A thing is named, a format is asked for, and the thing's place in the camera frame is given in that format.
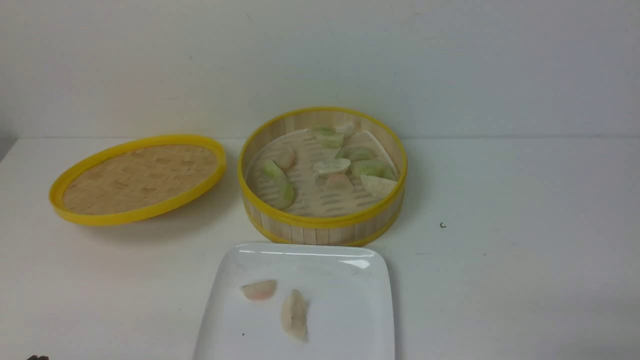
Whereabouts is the green dumpling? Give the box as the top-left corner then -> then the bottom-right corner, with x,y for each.
334,146 -> 377,162
260,159 -> 288,183
311,127 -> 345,150
272,181 -> 296,210
349,159 -> 387,178

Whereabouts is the white square plate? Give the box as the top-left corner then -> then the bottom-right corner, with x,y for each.
192,243 -> 397,360

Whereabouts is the pinkish dumpling on plate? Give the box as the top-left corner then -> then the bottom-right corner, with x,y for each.
239,279 -> 278,301

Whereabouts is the white dumpling on plate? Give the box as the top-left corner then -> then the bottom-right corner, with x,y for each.
280,289 -> 308,343

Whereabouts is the yellow rimmed bamboo steamer basket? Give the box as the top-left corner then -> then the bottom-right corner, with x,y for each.
237,107 -> 409,247

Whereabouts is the pinkish dumpling centre front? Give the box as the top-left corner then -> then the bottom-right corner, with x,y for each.
323,173 -> 354,193

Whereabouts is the pinkish dumpling left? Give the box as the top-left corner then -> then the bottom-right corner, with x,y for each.
274,149 -> 296,171

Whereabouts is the green dumpling back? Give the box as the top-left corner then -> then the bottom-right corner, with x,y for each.
311,127 -> 345,150

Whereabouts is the white dumpling back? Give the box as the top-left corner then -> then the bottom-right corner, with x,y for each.
334,121 -> 356,141

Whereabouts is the yellow rimmed bamboo steamer lid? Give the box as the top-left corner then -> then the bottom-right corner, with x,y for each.
48,134 -> 227,227

